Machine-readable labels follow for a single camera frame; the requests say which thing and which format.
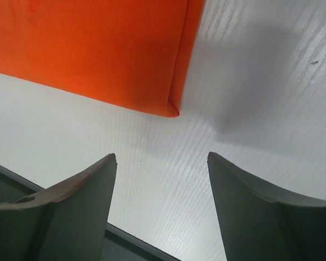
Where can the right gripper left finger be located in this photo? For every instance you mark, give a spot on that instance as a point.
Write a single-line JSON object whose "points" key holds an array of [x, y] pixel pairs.
{"points": [[57, 223]]}

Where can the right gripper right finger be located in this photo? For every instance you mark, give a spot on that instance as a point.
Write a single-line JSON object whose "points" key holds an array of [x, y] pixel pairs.
{"points": [[262, 221]]}

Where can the orange t-shirt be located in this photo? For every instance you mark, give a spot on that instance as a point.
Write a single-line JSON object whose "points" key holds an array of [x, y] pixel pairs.
{"points": [[134, 54]]}

